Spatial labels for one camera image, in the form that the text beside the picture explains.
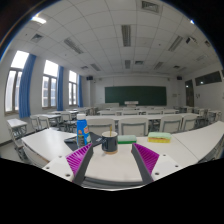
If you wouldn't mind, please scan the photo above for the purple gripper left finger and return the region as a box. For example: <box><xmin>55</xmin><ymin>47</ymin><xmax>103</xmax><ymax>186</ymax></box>
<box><xmin>66</xmin><ymin>143</ymin><xmax>93</xmax><ymax>185</ymax></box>

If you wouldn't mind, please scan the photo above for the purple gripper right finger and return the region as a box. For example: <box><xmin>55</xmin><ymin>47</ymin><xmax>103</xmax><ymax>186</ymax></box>
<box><xmin>131</xmin><ymin>143</ymin><xmax>159</xmax><ymax>184</ymax></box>

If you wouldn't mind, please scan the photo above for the blue plastic water bottle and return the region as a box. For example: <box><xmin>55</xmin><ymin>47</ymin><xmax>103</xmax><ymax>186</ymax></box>
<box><xmin>77</xmin><ymin>114</ymin><xmax>91</xmax><ymax>148</ymax></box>

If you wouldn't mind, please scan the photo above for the yellow green sponge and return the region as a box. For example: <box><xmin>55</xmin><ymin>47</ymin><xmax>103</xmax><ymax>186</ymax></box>
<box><xmin>148</xmin><ymin>132</ymin><xmax>171</xmax><ymax>143</ymax></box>

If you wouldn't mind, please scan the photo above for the dark cloth mat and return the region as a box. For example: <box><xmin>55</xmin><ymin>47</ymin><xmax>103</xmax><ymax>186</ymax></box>
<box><xmin>64</xmin><ymin>132</ymin><xmax>102</xmax><ymax>151</ymax></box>

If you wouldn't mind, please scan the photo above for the white chair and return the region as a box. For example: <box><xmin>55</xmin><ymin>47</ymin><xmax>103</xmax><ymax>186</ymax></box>
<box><xmin>118</xmin><ymin>117</ymin><xmax>148</xmax><ymax>137</ymax></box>
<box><xmin>159</xmin><ymin>115</ymin><xmax>182</xmax><ymax>133</ymax></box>
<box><xmin>87</xmin><ymin>118</ymin><xmax>115</xmax><ymax>135</ymax></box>

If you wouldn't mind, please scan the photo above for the dark mug with wooden base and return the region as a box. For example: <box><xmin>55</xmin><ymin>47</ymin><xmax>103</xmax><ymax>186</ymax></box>
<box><xmin>102</xmin><ymin>131</ymin><xmax>118</xmax><ymax>154</ymax></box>

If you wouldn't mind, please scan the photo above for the white chair centre left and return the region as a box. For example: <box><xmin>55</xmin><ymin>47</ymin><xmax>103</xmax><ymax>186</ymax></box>
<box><xmin>87</xmin><ymin>118</ymin><xmax>115</xmax><ymax>135</ymax></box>

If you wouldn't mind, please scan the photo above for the white chair centre right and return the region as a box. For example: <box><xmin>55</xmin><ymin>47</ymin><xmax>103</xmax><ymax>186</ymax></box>
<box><xmin>159</xmin><ymin>115</ymin><xmax>182</xmax><ymax>133</ymax></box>

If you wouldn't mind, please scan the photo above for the white lectern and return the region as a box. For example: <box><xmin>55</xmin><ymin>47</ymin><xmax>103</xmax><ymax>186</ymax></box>
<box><xmin>124</xmin><ymin>101</ymin><xmax>139</xmax><ymax>107</ymax></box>

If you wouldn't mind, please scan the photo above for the green chalkboard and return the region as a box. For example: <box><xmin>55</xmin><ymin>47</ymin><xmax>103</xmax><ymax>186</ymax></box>
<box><xmin>105</xmin><ymin>86</ymin><xmax>167</xmax><ymax>106</ymax></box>

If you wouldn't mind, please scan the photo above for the white desk far left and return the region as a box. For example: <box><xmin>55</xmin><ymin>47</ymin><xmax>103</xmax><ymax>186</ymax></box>
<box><xmin>6</xmin><ymin>118</ymin><xmax>29</xmax><ymax>161</ymax></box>

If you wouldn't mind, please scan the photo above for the blue curtain far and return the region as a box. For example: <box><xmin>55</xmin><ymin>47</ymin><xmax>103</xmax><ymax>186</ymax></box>
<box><xmin>78</xmin><ymin>75</ymin><xmax>83</xmax><ymax>107</ymax></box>

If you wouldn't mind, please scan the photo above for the blue curtain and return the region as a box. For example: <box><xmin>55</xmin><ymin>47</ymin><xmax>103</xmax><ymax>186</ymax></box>
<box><xmin>78</xmin><ymin>75</ymin><xmax>83</xmax><ymax>107</ymax></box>
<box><xmin>57</xmin><ymin>66</ymin><xmax>64</xmax><ymax>111</ymax></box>
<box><xmin>19</xmin><ymin>54</ymin><xmax>36</xmax><ymax>118</ymax></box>

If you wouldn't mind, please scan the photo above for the blue curtain left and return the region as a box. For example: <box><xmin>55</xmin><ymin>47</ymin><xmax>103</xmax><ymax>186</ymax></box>
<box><xmin>19</xmin><ymin>54</ymin><xmax>36</xmax><ymax>118</ymax></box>

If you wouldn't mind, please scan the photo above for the blue curtain middle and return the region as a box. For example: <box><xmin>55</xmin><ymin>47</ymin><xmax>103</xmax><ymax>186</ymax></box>
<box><xmin>57</xmin><ymin>66</ymin><xmax>64</xmax><ymax>111</ymax></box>

